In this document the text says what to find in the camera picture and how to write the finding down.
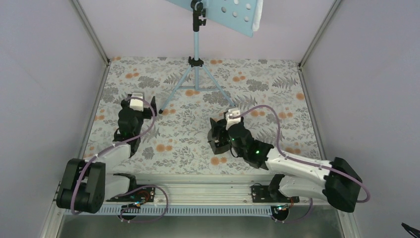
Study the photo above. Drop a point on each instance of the black metronome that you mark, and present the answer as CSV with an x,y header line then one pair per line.
x,y
221,144

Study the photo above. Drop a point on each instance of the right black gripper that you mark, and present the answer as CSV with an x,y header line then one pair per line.
x,y
217,127

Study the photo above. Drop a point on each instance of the light blue music stand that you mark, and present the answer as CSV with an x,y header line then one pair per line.
x,y
236,15

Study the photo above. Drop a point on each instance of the aluminium mounting rail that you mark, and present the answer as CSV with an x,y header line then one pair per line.
x,y
192,196

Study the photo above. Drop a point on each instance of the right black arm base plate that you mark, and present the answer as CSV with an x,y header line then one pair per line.
x,y
261,194

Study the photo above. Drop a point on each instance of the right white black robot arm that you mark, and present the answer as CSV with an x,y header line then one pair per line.
x,y
332,181

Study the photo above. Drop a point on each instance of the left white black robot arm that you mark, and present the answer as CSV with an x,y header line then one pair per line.
x,y
87,183

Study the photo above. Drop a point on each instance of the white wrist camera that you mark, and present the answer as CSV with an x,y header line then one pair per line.
x,y
232,116
136,104

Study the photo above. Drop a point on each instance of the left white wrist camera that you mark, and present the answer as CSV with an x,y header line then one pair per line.
x,y
136,104

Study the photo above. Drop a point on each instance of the black object at corner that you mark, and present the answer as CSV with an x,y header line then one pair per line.
x,y
412,231

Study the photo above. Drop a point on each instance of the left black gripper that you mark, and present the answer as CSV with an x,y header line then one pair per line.
x,y
148,114

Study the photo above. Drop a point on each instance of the white sheet music paper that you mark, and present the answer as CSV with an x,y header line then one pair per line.
x,y
257,15

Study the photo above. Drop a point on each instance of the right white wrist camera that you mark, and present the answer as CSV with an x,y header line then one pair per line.
x,y
232,116

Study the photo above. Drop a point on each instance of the floral patterned table mat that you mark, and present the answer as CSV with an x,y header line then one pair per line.
x,y
268,90

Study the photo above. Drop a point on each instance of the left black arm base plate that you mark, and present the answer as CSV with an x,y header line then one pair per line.
x,y
142,195

